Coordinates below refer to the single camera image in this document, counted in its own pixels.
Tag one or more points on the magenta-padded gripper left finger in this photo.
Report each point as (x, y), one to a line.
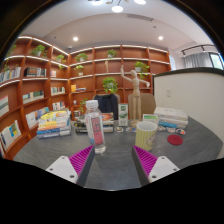
(80, 160)

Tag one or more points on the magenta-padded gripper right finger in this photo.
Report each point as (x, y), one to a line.
(146, 160)

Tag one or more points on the clear plastic bottle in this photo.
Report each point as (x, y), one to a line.
(96, 131)

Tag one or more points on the yellow striped white cup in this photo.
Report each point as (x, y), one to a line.
(145, 136)

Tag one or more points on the flat round red coaster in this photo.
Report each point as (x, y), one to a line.
(175, 140)

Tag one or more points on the round printed badge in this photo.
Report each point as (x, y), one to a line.
(161, 128)
(130, 129)
(119, 129)
(171, 130)
(180, 131)

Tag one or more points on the blue book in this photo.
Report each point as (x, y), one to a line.
(168, 125)

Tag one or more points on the small green white box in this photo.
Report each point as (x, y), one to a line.
(150, 117)

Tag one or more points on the tall green white carton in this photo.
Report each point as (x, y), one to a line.
(123, 115)

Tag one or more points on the white book stack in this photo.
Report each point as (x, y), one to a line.
(171, 115)

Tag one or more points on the brown chair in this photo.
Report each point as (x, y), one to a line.
(148, 103)

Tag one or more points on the wooden artist mannequin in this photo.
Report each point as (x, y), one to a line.
(135, 90)

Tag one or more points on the orange wooden shelf unit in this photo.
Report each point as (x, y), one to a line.
(86, 83)

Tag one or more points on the grey curtain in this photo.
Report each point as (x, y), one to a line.
(196, 60)

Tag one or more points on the window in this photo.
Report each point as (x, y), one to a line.
(216, 61)

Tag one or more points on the recessed ceiling light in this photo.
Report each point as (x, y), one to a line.
(160, 38)
(75, 38)

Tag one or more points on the ceiling air vent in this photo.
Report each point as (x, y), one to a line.
(140, 17)

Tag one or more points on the ceiling lamp with round bulbs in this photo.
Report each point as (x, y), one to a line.
(117, 9)

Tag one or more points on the white wall switch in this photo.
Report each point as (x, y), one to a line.
(168, 92)

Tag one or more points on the white wall poster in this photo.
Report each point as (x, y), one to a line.
(172, 62)

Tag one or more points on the black curtain rail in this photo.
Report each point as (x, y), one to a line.
(200, 46)

